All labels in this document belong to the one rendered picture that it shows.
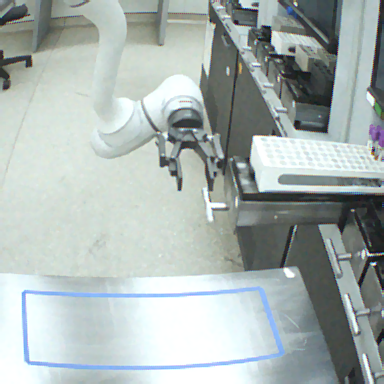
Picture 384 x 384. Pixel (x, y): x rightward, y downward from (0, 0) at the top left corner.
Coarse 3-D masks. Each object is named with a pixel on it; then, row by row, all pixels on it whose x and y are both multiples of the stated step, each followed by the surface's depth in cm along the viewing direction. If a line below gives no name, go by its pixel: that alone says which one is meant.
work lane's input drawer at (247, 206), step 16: (240, 160) 108; (240, 176) 104; (208, 192) 111; (224, 192) 113; (240, 192) 102; (256, 192) 100; (272, 192) 101; (288, 192) 101; (304, 192) 102; (208, 208) 106; (224, 208) 108; (240, 208) 100; (256, 208) 101; (272, 208) 101; (288, 208) 102; (304, 208) 102; (320, 208) 102; (336, 208) 103; (352, 208) 103; (208, 224) 104; (240, 224) 102; (256, 224) 103; (272, 224) 103; (288, 224) 104; (304, 224) 104
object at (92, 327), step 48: (0, 288) 74; (48, 288) 76; (96, 288) 78; (144, 288) 79; (192, 288) 80; (240, 288) 80; (288, 288) 81; (0, 336) 66; (48, 336) 68; (96, 336) 70; (144, 336) 71; (192, 336) 72; (240, 336) 72; (288, 336) 73
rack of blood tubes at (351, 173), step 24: (264, 144) 105; (288, 144) 105; (312, 144) 107; (336, 144) 108; (264, 168) 99; (288, 168) 99; (312, 168) 100; (336, 168) 101; (360, 168) 103; (312, 192) 102
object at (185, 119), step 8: (176, 112) 130; (184, 112) 129; (192, 112) 129; (176, 120) 127; (184, 120) 127; (192, 120) 128; (200, 120) 129; (168, 128) 129; (176, 128) 128; (184, 128) 128; (192, 128) 129; (200, 128) 129; (176, 136) 125; (184, 136) 125; (192, 136) 126; (184, 144) 125; (192, 144) 125
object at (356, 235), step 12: (348, 216) 101; (360, 216) 97; (372, 216) 100; (348, 228) 101; (360, 228) 96; (372, 228) 95; (348, 240) 100; (360, 240) 94; (372, 240) 92; (348, 252) 100; (360, 252) 94; (372, 252) 91; (336, 264) 96; (360, 264) 93; (336, 276) 94
